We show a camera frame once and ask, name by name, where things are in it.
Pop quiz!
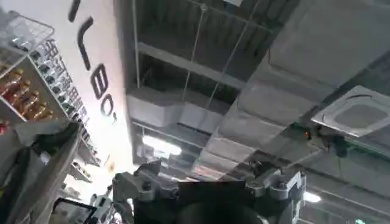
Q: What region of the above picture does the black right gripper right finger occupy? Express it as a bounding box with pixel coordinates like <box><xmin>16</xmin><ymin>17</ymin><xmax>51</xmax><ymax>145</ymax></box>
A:
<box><xmin>246</xmin><ymin>161</ymin><xmax>307</xmax><ymax>201</ymax></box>

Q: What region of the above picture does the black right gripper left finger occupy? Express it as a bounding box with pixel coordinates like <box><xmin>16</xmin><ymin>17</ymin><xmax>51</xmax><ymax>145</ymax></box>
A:
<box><xmin>112</xmin><ymin>160</ymin><xmax>179</xmax><ymax>203</ymax></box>

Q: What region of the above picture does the grey ventilation duct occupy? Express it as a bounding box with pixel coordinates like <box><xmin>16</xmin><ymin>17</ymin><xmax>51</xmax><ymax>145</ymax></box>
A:
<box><xmin>191</xmin><ymin>0</ymin><xmax>390</xmax><ymax>181</ymax></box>

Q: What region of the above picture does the white ceiling air conditioner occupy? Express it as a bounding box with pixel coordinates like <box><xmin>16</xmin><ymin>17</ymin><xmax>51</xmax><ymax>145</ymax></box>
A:
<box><xmin>310</xmin><ymin>85</ymin><xmax>390</xmax><ymax>138</ymax></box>

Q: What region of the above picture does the shelf rack with goods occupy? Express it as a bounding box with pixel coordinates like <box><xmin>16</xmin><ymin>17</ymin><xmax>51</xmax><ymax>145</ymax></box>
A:
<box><xmin>0</xmin><ymin>9</ymin><xmax>102</xmax><ymax>184</ymax></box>

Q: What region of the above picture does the bright ceiling light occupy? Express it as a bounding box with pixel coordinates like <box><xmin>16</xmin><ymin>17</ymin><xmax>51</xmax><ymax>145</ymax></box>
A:
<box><xmin>141</xmin><ymin>135</ymin><xmax>183</xmax><ymax>156</ymax></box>
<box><xmin>303</xmin><ymin>191</ymin><xmax>322</xmax><ymax>204</ymax></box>

